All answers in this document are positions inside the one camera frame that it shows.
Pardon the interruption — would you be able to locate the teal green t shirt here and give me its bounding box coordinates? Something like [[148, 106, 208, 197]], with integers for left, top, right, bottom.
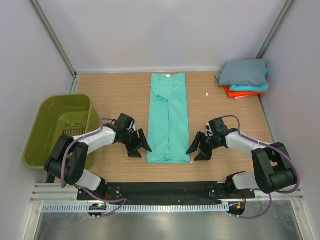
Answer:
[[146, 73, 190, 164]]

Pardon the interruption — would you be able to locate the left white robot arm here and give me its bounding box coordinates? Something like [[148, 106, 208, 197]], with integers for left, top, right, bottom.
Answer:
[[44, 113, 152, 199]]

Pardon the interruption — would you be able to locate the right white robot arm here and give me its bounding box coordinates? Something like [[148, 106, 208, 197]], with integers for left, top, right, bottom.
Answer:
[[186, 117, 301, 194]]

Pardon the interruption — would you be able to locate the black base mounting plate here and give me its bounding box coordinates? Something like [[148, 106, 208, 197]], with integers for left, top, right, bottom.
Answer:
[[93, 181, 256, 206]]

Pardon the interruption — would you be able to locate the folded orange t shirt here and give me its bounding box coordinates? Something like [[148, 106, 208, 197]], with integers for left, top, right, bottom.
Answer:
[[223, 86, 265, 98]]

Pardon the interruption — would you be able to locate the folded pink t shirt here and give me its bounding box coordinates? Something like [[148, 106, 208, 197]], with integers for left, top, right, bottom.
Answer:
[[234, 80, 269, 100]]

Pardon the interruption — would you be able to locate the olive green plastic basket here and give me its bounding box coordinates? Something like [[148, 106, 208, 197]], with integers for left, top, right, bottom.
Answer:
[[23, 94, 101, 170]]

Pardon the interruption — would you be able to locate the folded grey t shirt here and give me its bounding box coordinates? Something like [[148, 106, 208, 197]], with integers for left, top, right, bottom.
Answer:
[[215, 59, 266, 87]]

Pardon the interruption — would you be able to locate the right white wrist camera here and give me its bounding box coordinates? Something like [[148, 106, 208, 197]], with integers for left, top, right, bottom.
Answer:
[[205, 124, 214, 138]]

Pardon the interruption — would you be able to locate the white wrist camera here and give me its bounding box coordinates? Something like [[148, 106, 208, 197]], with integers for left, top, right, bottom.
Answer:
[[127, 120, 137, 133], [205, 124, 214, 138]]

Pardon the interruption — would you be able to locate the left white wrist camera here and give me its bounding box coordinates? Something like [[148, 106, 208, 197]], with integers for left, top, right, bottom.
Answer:
[[127, 120, 137, 133]]

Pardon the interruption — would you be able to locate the perforated metal cable tray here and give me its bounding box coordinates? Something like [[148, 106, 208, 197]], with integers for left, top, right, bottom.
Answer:
[[41, 202, 229, 214]]

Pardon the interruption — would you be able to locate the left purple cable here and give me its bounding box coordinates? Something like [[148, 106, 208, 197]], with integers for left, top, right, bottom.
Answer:
[[61, 117, 128, 217]]

